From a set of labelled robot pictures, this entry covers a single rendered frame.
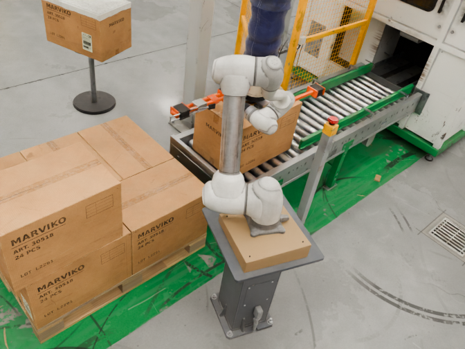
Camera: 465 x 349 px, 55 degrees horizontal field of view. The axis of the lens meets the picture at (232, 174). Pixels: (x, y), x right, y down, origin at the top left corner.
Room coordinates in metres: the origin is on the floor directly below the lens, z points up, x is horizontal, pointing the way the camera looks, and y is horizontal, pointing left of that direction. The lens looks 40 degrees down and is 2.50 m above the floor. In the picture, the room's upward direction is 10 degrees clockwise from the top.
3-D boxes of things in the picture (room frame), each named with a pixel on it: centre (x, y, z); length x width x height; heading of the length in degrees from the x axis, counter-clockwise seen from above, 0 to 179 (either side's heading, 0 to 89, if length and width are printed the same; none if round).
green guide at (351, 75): (3.62, -0.60, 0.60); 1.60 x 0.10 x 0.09; 139
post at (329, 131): (2.40, -0.55, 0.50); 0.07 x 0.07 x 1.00; 49
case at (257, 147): (2.59, -0.04, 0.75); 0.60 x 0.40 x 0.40; 140
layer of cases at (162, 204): (1.98, 0.88, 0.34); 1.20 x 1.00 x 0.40; 139
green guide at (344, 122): (3.27, -1.01, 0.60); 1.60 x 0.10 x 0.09; 139
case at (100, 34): (3.63, 1.44, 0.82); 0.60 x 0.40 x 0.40; 69
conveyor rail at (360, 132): (2.96, -0.82, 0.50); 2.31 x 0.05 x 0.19; 139
